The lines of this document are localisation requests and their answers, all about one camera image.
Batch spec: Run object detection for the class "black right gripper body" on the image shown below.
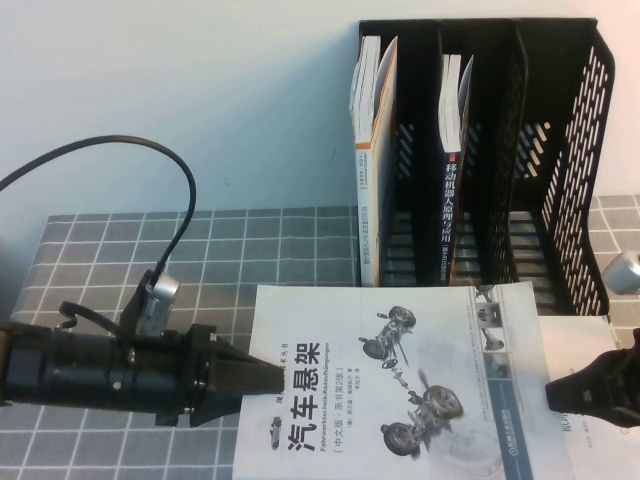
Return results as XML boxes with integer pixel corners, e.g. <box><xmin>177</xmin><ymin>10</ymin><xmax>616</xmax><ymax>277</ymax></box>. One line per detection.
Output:
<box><xmin>617</xmin><ymin>327</ymin><xmax>640</xmax><ymax>429</ymax></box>

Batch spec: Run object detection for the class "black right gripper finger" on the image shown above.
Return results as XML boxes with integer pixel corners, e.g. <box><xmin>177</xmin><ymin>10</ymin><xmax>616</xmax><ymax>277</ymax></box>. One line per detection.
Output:
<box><xmin>547</xmin><ymin>387</ymin><xmax>621</xmax><ymax>426</ymax></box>
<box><xmin>545</xmin><ymin>349</ymin><xmax>619</xmax><ymax>399</ymax></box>

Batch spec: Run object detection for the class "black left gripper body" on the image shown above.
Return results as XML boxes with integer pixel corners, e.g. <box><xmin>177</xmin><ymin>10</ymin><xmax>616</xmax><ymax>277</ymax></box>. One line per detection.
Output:
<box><xmin>157</xmin><ymin>323</ymin><xmax>221</xmax><ymax>429</ymax></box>

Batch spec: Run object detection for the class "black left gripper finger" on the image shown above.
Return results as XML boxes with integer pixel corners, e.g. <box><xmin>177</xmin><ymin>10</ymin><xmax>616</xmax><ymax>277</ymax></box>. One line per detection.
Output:
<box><xmin>192</xmin><ymin>383</ymin><xmax>283</xmax><ymax>427</ymax></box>
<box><xmin>214</xmin><ymin>342</ymin><xmax>283</xmax><ymax>386</ymax></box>

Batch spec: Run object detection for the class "white car suspension book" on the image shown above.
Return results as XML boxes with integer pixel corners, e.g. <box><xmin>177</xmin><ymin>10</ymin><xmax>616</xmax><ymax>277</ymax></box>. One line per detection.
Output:
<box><xmin>232</xmin><ymin>280</ymin><xmax>544</xmax><ymax>480</ymax></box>

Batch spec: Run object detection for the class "autonomous driving book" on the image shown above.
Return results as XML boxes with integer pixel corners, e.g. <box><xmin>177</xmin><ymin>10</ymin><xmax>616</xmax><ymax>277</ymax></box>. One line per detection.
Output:
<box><xmin>537</xmin><ymin>314</ymin><xmax>621</xmax><ymax>480</ymax></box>

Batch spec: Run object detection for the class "orange and white book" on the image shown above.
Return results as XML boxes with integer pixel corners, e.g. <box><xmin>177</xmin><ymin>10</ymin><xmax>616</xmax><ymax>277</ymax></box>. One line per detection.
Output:
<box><xmin>351</xmin><ymin>34</ymin><xmax>400</xmax><ymax>288</ymax></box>

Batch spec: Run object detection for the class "black mobile robot book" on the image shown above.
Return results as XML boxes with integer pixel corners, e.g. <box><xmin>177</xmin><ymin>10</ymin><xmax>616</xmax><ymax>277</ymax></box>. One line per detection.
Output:
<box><xmin>437</xmin><ymin>53</ymin><xmax>475</xmax><ymax>289</ymax></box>

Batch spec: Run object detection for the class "black mesh book stand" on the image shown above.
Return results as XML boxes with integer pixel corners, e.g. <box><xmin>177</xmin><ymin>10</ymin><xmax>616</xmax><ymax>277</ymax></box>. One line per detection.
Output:
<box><xmin>357</xmin><ymin>18</ymin><xmax>616</xmax><ymax>317</ymax></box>

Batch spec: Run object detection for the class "grey checkered tablecloth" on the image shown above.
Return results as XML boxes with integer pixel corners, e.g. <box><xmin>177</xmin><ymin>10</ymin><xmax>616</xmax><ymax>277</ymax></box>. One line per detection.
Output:
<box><xmin>14</xmin><ymin>194</ymin><xmax>640</xmax><ymax>480</ymax></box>

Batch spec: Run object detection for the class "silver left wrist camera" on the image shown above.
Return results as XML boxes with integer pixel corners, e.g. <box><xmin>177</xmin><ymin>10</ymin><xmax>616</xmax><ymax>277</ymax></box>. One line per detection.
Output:
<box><xmin>137</xmin><ymin>269</ymin><xmax>180</xmax><ymax>337</ymax></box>

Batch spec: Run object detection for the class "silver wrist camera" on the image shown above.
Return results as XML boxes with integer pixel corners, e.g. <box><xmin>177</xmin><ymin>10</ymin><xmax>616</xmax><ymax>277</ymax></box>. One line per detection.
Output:
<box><xmin>602</xmin><ymin>252</ymin><xmax>640</xmax><ymax>296</ymax></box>
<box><xmin>137</xmin><ymin>269</ymin><xmax>180</xmax><ymax>337</ymax></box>

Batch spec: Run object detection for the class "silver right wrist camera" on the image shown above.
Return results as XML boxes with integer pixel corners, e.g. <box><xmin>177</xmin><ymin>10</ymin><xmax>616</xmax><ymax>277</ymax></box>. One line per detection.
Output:
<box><xmin>602</xmin><ymin>252</ymin><xmax>640</xmax><ymax>296</ymax></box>

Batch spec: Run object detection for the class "thin black cable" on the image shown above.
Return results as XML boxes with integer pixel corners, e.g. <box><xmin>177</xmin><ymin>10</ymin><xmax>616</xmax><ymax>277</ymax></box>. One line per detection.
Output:
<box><xmin>58</xmin><ymin>301</ymin><xmax>119</xmax><ymax>341</ymax></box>

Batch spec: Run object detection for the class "thick black cable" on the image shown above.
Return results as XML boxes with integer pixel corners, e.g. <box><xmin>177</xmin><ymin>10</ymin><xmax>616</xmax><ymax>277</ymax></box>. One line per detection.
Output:
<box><xmin>0</xmin><ymin>134</ymin><xmax>197</xmax><ymax>275</ymax></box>

